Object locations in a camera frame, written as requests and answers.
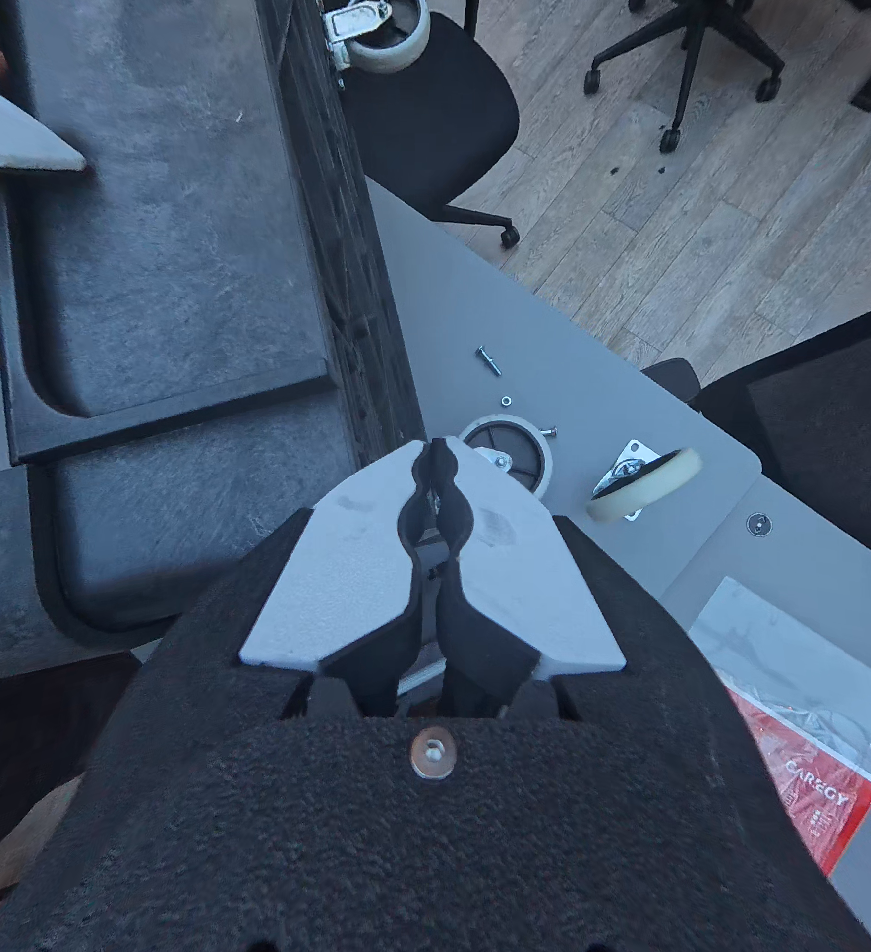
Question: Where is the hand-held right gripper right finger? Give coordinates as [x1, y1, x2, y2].
[435, 439, 627, 704]

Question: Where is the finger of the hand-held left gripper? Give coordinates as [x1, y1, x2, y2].
[0, 70, 88, 177]

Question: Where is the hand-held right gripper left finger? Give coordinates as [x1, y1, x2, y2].
[239, 440, 438, 704]

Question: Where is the grey caster dark hub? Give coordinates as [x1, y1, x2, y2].
[456, 415, 557, 498]

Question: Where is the black plastic cart shelf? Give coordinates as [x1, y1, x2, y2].
[0, 0, 427, 689]

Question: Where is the grey desk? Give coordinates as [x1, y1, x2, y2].
[364, 177, 871, 952]

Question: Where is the cream caster wheel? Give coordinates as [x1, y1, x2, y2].
[585, 439, 704, 524]

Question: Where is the clear plastic bag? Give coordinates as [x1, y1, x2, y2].
[688, 575, 871, 879]

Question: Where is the black office chair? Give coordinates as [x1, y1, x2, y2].
[639, 294, 871, 580]
[582, 0, 787, 155]
[339, 0, 522, 250]

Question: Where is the white caster wheel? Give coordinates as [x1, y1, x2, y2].
[322, 0, 432, 75]

